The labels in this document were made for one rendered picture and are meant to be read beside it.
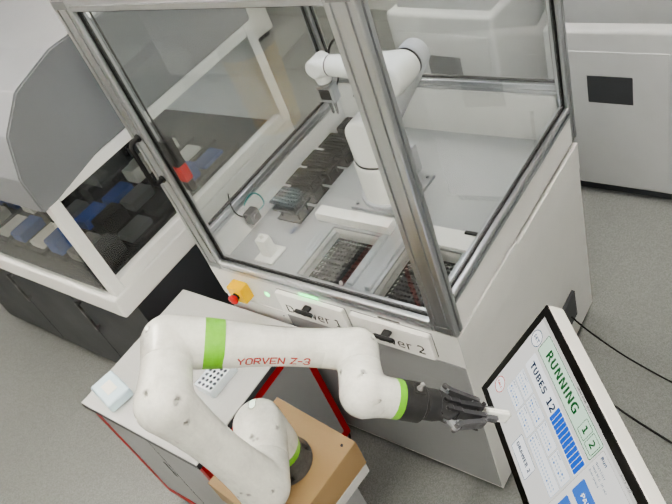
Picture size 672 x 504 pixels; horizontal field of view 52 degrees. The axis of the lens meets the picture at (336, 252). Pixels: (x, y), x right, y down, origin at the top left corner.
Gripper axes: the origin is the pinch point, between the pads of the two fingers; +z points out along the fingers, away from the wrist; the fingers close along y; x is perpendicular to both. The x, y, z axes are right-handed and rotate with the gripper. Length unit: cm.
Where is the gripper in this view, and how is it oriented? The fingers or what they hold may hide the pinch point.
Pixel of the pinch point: (495, 415)
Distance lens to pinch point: 173.1
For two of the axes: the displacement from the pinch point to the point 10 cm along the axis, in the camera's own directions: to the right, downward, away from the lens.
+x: -3.8, 7.4, 5.6
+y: -1.2, -6.4, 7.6
